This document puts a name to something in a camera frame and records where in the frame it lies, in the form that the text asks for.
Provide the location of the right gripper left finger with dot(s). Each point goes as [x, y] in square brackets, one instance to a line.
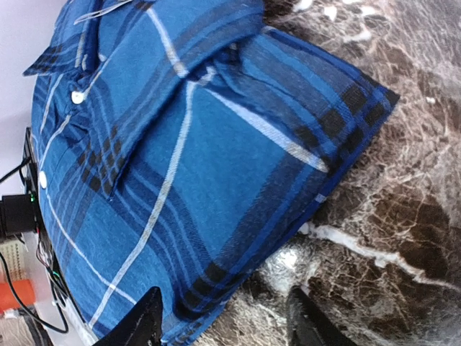
[142, 326]

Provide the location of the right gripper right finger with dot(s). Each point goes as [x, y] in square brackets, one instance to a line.
[307, 325]

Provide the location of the blue plaid long sleeve shirt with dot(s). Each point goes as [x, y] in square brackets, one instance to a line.
[181, 143]

